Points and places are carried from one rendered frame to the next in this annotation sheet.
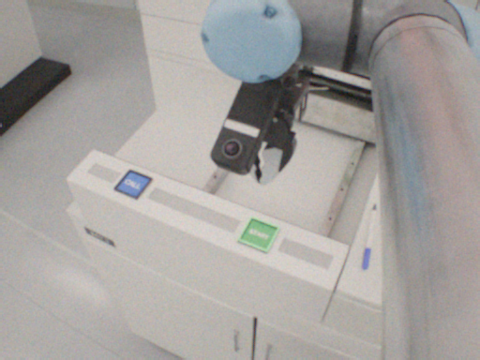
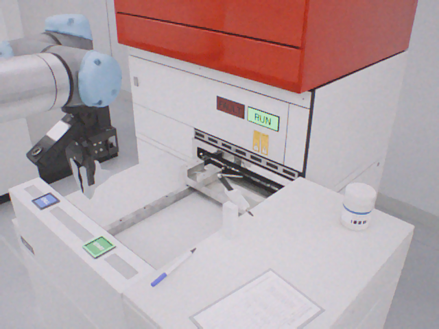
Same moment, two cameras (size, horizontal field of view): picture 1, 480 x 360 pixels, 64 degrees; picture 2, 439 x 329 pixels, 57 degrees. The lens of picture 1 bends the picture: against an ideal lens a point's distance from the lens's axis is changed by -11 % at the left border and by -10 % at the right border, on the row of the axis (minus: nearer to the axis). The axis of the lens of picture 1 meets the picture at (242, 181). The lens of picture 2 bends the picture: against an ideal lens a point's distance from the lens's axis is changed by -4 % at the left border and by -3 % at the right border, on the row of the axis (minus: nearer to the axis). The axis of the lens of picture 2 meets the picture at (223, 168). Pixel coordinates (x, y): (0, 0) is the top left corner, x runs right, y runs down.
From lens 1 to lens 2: 54 cm
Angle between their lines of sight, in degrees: 23
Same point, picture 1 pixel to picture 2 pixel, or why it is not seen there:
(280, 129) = (79, 151)
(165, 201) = (58, 215)
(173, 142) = (113, 196)
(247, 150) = (42, 152)
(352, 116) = (249, 199)
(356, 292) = (134, 299)
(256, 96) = (64, 125)
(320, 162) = (210, 230)
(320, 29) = not seen: hidden behind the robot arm
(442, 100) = not seen: outside the picture
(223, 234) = (77, 241)
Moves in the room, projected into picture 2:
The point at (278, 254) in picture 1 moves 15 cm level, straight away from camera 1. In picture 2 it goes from (102, 261) to (143, 224)
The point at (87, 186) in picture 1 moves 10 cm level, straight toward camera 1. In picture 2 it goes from (18, 196) to (9, 217)
